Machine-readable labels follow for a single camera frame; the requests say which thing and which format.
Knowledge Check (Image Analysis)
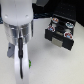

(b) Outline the kcup in holder front right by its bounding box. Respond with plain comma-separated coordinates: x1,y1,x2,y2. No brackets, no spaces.
64,32,73,39

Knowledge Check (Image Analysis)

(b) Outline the kcup in holder back right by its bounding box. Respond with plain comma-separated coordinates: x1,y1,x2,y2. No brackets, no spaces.
66,22,74,28

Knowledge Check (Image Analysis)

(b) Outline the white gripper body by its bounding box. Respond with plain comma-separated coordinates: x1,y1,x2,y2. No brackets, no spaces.
4,21,33,84

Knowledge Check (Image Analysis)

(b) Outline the kcup in holder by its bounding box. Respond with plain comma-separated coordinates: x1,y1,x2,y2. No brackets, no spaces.
51,18,59,24
64,32,73,39
66,22,74,28
47,26,55,32

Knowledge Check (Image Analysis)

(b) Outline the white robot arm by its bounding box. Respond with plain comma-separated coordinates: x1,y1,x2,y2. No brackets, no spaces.
0,0,33,84

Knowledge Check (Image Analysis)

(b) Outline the kcup in holder back left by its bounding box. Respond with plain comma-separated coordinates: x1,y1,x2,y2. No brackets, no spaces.
51,18,59,24

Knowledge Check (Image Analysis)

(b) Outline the black kcup holder drawer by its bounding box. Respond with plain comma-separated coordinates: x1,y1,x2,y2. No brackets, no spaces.
44,2,81,52

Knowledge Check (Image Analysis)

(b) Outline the kcup in holder front left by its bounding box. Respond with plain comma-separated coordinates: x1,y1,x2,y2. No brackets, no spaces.
47,26,55,32

